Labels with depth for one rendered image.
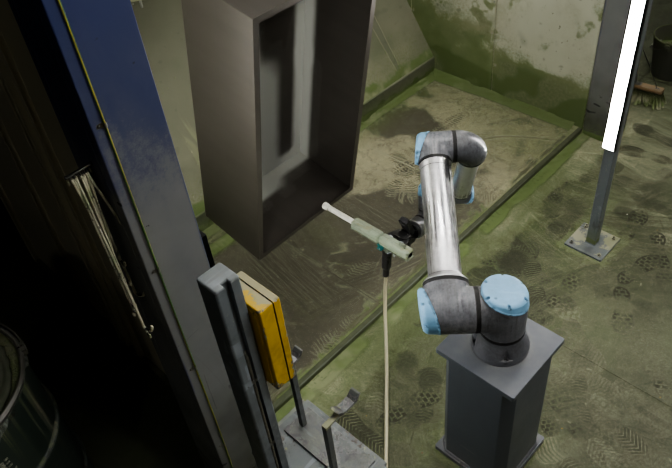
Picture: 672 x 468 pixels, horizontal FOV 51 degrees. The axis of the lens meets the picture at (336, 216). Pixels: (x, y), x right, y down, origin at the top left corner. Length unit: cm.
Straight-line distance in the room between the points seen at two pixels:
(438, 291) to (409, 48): 276
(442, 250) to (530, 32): 229
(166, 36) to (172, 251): 214
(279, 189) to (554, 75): 190
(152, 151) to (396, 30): 318
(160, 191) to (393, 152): 258
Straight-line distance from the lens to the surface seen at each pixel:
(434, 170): 244
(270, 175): 335
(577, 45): 424
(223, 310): 134
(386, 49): 464
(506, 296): 223
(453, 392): 257
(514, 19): 439
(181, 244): 192
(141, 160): 172
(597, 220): 364
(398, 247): 287
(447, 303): 222
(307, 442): 207
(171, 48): 389
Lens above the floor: 257
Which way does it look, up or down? 42 degrees down
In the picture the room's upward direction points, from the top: 7 degrees counter-clockwise
